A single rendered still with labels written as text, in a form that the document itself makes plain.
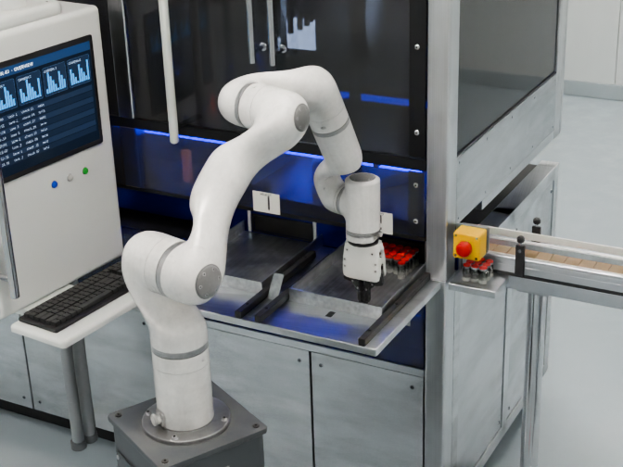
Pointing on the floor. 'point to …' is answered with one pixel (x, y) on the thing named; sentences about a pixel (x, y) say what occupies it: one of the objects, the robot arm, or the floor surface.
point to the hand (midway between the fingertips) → (363, 296)
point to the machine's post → (440, 224)
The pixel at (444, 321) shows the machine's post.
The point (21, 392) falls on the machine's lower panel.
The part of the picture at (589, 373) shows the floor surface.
